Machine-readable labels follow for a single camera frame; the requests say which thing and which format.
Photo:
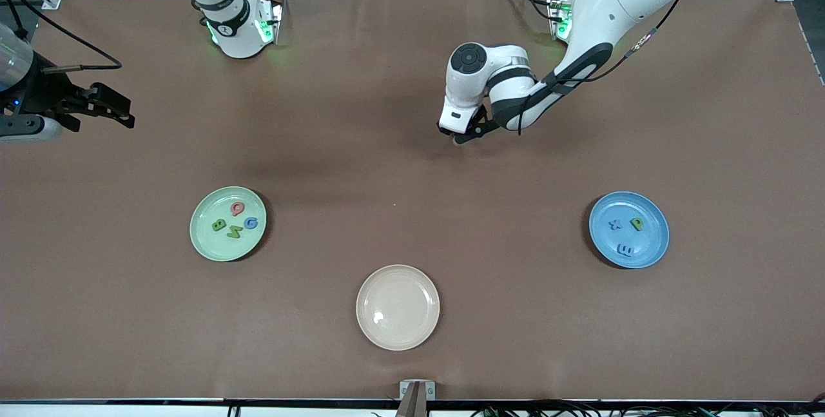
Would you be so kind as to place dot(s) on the green foam letter B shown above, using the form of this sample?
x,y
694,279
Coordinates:
x,y
218,225

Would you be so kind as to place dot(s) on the blue foam letter x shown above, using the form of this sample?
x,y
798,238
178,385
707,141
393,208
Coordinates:
x,y
616,224

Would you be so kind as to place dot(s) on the red foam letter Q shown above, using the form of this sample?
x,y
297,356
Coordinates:
x,y
233,212

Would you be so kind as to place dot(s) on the green foam letter N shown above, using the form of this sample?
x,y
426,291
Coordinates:
x,y
234,232

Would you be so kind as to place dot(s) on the green foam letter p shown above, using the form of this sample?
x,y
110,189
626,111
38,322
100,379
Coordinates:
x,y
635,225

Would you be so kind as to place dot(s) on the blue foam letter G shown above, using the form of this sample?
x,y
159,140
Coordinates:
x,y
246,223

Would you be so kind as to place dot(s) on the blue foam letter m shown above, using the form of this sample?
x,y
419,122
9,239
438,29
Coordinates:
x,y
625,250

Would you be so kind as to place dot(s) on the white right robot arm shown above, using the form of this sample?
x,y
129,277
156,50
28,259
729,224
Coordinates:
x,y
235,30

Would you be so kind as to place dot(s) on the silver base connector box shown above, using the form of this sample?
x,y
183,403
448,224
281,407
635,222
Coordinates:
x,y
269,20
559,17

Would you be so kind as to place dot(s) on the blue plate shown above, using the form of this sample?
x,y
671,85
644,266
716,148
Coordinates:
x,y
606,243

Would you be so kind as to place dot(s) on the light green plate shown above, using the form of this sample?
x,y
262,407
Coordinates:
x,y
213,246

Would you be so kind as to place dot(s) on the beige plate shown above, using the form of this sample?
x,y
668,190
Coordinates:
x,y
397,307

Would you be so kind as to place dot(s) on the brown table cover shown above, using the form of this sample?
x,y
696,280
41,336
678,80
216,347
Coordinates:
x,y
193,339

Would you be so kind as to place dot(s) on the white table edge profile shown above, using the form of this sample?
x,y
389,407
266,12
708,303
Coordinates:
x,y
129,410

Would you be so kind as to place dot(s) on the silver camera mount bracket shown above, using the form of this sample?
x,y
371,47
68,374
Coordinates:
x,y
417,391

